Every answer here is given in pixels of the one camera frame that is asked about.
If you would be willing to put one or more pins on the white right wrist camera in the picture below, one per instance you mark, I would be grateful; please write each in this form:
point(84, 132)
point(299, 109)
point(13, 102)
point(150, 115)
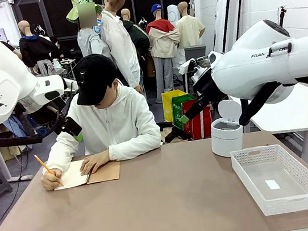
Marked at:
point(185, 67)

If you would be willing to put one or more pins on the yellow pencil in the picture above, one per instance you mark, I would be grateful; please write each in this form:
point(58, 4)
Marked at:
point(43, 164)

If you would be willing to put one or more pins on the white rectangular basket sticker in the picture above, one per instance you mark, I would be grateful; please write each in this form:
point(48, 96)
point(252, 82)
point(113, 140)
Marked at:
point(272, 184)

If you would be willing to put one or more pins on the mannequin in cream shirt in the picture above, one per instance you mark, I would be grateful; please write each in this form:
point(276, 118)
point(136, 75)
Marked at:
point(189, 33)

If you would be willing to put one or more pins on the mannequin with green bucket hat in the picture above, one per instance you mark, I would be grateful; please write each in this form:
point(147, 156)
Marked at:
point(90, 41)

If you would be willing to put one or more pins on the mannequin with blue cap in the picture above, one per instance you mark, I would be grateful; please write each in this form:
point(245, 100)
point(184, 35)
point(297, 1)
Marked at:
point(164, 42)

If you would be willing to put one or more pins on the white table stand leg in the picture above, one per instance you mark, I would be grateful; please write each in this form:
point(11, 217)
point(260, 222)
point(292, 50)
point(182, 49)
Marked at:
point(1, 162)

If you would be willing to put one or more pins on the person's head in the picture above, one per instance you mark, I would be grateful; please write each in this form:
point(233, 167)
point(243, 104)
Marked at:
point(112, 96)

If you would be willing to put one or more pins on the white perforated plastic basket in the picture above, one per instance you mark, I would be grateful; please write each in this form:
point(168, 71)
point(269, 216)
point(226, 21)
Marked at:
point(298, 201)

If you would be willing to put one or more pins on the tall mannequin in white shirt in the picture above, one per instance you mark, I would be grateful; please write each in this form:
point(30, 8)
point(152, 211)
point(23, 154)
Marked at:
point(120, 48)

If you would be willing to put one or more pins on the person's right hand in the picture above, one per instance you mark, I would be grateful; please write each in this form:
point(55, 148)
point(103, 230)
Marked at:
point(52, 180)

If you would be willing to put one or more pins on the grey cabinet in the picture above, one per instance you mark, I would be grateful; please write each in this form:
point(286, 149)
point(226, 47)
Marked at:
point(196, 50)

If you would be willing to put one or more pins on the small black tripod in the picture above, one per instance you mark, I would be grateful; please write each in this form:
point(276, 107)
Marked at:
point(282, 10)

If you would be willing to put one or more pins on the mannequin in black sweater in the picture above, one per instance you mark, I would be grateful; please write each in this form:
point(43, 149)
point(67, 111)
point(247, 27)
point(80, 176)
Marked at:
point(35, 48)

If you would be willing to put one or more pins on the person's left hand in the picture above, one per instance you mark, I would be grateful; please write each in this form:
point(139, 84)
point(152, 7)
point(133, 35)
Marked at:
point(95, 161)

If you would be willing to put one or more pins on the person's right forearm white sleeve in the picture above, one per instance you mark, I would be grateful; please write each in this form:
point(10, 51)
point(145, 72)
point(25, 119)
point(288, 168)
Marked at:
point(58, 157)

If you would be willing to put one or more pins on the white rounded appliance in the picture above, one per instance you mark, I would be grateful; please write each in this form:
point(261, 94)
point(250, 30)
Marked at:
point(173, 13)

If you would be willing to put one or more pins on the red recycling bin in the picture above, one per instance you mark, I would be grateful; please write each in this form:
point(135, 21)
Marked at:
point(199, 129)

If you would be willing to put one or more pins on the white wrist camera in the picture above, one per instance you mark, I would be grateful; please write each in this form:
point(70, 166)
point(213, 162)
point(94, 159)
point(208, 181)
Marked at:
point(185, 67)
point(70, 84)

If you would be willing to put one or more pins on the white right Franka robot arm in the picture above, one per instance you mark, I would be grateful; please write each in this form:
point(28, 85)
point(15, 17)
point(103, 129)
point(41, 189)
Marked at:
point(251, 73)

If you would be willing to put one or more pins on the background person in black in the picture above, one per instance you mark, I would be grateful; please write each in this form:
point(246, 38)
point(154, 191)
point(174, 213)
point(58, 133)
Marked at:
point(58, 48)

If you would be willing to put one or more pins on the white side table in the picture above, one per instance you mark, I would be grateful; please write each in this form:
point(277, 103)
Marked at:
point(300, 112)

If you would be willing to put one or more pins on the yellow recycling bin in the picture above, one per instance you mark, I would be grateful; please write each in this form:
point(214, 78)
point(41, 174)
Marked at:
point(168, 105)

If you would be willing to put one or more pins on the cluttered background work table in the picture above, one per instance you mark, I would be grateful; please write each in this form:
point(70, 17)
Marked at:
point(67, 61)

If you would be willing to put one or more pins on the grey striped hanging garment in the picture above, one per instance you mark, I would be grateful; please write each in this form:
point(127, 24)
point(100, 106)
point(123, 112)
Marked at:
point(45, 67)

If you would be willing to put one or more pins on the black chair base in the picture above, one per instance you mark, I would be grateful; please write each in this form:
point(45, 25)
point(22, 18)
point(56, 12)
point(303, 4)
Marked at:
point(179, 135)

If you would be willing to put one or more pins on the mannequin in dark green jacket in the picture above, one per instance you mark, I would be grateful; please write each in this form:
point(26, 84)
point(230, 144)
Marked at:
point(139, 38)

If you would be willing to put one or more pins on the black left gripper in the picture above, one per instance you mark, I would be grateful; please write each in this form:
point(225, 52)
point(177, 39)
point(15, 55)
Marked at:
point(52, 115)

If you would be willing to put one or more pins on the green recycling bin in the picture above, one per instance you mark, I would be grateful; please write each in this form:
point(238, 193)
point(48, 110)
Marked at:
point(177, 109)

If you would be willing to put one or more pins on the blue hanging garment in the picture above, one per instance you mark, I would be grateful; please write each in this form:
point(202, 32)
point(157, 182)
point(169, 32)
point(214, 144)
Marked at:
point(15, 126)

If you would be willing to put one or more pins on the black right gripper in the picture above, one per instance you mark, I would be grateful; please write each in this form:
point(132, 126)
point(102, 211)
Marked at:
point(209, 87)

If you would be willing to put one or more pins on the white hooded jacket torso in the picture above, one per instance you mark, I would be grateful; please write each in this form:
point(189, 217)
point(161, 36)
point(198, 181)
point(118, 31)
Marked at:
point(126, 125)

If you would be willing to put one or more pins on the white round flip-lid trash bin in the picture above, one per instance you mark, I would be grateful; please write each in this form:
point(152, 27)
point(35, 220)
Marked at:
point(226, 142)

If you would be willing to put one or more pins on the black baseball cap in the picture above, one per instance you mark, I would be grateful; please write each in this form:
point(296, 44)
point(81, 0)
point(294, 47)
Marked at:
point(94, 78)

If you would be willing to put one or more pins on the brown-cover spiral notebook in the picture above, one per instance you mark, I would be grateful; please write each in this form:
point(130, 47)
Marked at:
point(107, 172)

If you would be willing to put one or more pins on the person's left forearm white sleeve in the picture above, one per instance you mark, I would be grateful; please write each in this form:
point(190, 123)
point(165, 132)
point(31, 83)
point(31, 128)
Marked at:
point(136, 149)

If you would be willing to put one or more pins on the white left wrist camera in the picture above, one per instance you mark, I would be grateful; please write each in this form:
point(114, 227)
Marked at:
point(70, 84)

